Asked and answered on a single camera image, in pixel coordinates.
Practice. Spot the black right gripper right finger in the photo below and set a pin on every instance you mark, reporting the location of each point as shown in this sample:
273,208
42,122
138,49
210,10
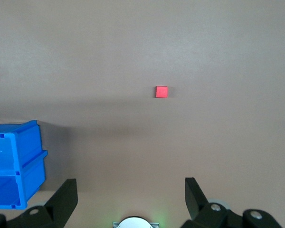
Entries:
199,209

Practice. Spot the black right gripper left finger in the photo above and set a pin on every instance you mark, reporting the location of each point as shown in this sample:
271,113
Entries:
59,206

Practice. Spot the small red cube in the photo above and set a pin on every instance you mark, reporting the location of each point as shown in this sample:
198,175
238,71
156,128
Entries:
161,92

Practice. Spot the blue plastic storage bin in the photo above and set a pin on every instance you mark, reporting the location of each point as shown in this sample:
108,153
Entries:
12,164

